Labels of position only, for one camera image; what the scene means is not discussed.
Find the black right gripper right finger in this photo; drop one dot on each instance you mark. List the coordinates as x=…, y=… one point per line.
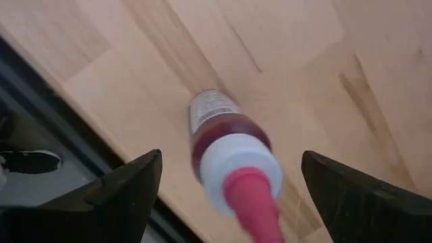
x=364, y=216

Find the large pink food coloring bottle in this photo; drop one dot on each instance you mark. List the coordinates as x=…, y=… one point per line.
x=236, y=158

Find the black aluminium table frame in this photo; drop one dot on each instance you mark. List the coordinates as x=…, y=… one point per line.
x=60, y=111

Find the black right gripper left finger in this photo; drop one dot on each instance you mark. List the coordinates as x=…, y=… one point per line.
x=118, y=216

